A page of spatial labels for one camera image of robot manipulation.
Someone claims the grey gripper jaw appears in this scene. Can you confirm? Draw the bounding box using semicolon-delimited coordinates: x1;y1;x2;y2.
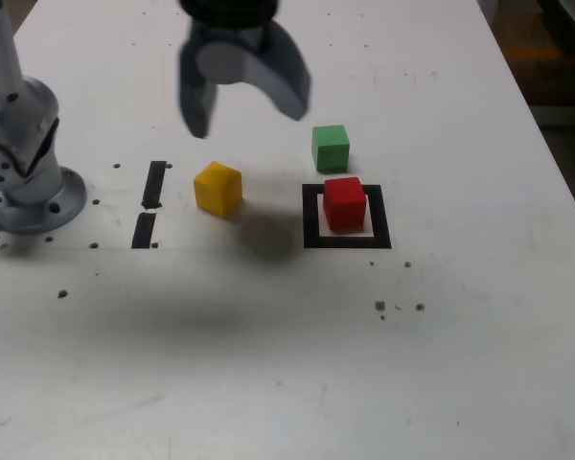
195;21;313;123
178;26;220;140

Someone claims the yellow cube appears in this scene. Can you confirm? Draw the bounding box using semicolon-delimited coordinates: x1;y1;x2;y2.
193;161;244;220

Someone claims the red cube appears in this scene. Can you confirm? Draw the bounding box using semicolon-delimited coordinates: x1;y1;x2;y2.
322;176;368;235

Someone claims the black tape square outline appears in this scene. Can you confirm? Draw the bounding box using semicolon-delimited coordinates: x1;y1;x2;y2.
302;183;393;250

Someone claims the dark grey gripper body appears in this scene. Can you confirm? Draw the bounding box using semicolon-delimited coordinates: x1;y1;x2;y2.
190;17;275;52

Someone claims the black tape strip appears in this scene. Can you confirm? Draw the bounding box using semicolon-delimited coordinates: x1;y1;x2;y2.
130;160;168;250

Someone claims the green cube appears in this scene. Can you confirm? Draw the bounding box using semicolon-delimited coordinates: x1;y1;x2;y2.
310;125;351;173

